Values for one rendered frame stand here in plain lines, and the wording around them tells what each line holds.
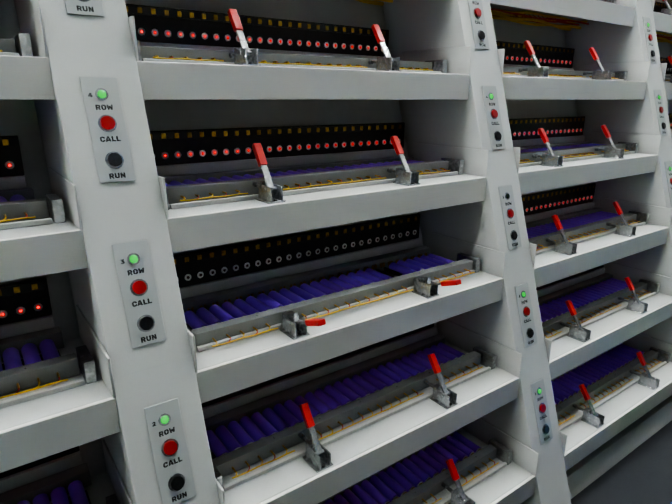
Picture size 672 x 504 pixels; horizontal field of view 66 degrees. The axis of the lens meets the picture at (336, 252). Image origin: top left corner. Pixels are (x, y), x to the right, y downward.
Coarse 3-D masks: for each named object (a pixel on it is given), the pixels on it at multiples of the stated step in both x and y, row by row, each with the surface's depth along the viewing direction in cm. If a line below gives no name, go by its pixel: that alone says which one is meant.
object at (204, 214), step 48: (192, 144) 82; (240, 144) 87; (288, 144) 93; (336, 144) 98; (384, 144) 106; (432, 144) 106; (192, 192) 72; (240, 192) 76; (288, 192) 78; (336, 192) 81; (384, 192) 83; (432, 192) 89; (480, 192) 97; (192, 240) 65; (240, 240) 69
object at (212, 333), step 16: (416, 272) 93; (432, 272) 94; (448, 272) 96; (352, 288) 85; (368, 288) 85; (384, 288) 87; (400, 288) 90; (304, 304) 79; (320, 304) 80; (336, 304) 82; (240, 320) 73; (256, 320) 74; (272, 320) 75; (208, 336) 70; (224, 336) 71
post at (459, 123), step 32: (416, 0) 104; (448, 0) 97; (416, 32) 105; (448, 32) 98; (480, 64) 98; (480, 96) 97; (416, 128) 109; (448, 128) 102; (480, 128) 97; (512, 160) 101; (448, 224) 107; (480, 224) 100; (512, 256) 99; (512, 288) 99; (448, 320) 111; (480, 320) 104; (512, 320) 98; (544, 352) 103; (544, 384) 102; (512, 416) 101; (544, 448) 101; (544, 480) 100
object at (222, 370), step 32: (352, 256) 99; (448, 256) 108; (480, 256) 101; (192, 288) 81; (224, 288) 85; (448, 288) 92; (480, 288) 94; (352, 320) 79; (384, 320) 81; (416, 320) 86; (192, 352) 63; (224, 352) 69; (256, 352) 69; (288, 352) 71; (320, 352) 75; (224, 384) 66; (256, 384) 69
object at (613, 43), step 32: (640, 0) 136; (576, 32) 148; (608, 32) 141; (640, 32) 135; (576, 64) 149; (608, 128) 145; (640, 128) 138; (608, 192) 148; (640, 192) 141; (640, 256) 144
